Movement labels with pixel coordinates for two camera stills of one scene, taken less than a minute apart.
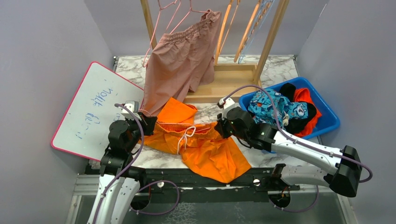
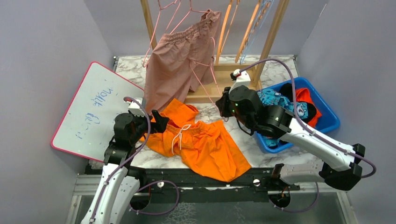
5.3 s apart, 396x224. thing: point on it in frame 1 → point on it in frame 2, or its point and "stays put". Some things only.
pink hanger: x=208 y=125 → x=205 y=73
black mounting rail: x=176 y=185 stays put
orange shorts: x=206 y=150 stays put
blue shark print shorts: x=261 y=108 stays put
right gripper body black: x=226 y=129 → x=227 y=109
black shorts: x=295 y=126 stays put
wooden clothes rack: x=235 y=83 stays put
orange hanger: x=219 y=47 stays put
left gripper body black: x=146 y=129 → x=156 y=127
